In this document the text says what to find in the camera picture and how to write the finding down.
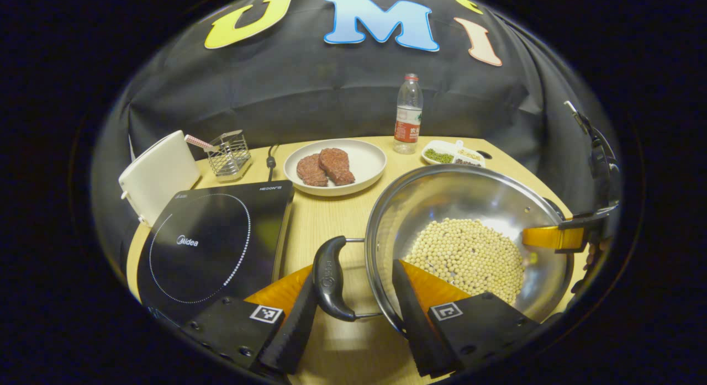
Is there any metal wire holder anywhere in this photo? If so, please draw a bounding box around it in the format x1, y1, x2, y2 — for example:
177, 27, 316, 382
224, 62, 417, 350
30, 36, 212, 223
205, 130, 252, 181

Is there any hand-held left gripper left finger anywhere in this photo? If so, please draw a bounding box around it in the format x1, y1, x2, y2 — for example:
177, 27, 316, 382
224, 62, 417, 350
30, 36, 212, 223
181, 265, 320, 376

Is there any pink striped stick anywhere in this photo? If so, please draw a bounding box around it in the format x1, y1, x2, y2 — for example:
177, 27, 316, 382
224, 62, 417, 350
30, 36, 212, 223
184, 134, 219, 152

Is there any black induction cooktop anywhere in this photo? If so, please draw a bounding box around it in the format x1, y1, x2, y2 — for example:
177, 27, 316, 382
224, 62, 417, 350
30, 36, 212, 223
136, 180, 294, 326

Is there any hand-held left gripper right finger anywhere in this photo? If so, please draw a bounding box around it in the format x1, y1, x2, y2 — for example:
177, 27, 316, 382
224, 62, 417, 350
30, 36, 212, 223
391, 258, 543, 378

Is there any steel pot with black handle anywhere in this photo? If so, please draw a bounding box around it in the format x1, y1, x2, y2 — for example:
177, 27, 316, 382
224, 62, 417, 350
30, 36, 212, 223
312, 164, 575, 341

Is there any white toaster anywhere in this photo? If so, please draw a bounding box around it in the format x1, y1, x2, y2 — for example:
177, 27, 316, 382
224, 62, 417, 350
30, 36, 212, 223
118, 130, 202, 227

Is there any white round plate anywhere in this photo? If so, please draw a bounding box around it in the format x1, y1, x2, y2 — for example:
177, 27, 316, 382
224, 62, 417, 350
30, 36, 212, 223
283, 139, 387, 197

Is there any raw red steak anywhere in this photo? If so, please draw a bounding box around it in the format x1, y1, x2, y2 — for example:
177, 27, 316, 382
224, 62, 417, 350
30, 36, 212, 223
319, 147, 356, 186
296, 154, 329, 187

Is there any clear plastic water bottle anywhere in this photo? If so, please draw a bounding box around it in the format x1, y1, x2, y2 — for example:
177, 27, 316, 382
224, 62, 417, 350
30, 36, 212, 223
393, 73, 424, 155

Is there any white divided dish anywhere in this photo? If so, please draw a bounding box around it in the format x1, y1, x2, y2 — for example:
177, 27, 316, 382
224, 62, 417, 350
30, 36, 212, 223
421, 139, 487, 168

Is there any pile of soybeans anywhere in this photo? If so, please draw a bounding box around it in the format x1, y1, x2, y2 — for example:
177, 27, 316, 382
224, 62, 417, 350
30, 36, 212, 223
405, 218, 526, 304

